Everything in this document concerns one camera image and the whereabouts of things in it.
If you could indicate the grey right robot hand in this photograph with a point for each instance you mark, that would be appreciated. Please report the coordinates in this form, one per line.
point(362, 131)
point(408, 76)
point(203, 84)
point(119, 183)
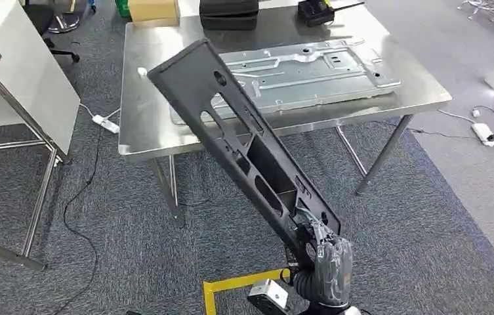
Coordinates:
point(331, 265)

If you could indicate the long black plastic panel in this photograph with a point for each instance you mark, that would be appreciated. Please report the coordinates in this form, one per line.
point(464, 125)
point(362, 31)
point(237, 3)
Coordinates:
point(194, 82)

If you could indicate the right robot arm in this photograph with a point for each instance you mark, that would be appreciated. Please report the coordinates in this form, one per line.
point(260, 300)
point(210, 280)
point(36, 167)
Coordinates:
point(302, 285)

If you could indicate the galvanised sheet metal plate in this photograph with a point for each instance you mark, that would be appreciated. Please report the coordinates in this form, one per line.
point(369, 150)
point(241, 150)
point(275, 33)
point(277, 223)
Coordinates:
point(307, 74)

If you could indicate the white power adapter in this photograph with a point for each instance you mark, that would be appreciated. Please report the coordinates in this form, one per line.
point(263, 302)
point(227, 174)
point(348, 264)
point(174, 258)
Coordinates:
point(483, 132)

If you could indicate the stainless steel table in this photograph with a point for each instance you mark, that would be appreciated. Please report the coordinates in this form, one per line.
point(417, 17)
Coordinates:
point(151, 108)

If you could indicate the black charger device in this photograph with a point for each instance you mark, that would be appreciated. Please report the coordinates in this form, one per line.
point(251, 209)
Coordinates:
point(315, 13)

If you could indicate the white power strip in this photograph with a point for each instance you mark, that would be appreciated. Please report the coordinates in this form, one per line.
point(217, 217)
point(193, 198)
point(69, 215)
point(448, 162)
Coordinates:
point(106, 125)

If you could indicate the black carrying case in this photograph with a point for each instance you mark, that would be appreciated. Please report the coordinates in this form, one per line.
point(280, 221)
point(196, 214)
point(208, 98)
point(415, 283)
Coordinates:
point(229, 15)

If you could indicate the small white object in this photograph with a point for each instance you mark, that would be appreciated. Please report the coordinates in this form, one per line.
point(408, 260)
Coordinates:
point(142, 72)

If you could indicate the chrome chair base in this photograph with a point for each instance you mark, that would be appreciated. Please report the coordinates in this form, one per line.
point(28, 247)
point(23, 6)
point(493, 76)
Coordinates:
point(481, 5)

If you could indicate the cardboard box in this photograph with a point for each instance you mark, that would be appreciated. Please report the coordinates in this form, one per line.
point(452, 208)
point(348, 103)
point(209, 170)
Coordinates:
point(153, 11)

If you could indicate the green crate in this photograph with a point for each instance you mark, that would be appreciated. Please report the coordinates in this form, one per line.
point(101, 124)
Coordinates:
point(123, 8)

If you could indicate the white desk with steel legs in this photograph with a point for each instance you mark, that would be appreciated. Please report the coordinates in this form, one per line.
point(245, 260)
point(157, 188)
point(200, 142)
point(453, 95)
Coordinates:
point(33, 87)

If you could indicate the chrome round base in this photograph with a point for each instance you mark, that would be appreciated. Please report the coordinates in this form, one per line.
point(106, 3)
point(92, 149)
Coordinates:
point(64, 22)

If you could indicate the black office chair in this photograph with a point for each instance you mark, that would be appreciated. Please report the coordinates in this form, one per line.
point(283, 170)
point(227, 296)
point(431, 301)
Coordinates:
point(38, 17)

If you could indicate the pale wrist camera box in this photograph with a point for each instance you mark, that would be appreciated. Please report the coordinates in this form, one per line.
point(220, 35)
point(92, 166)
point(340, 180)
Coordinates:
point(268, 298)

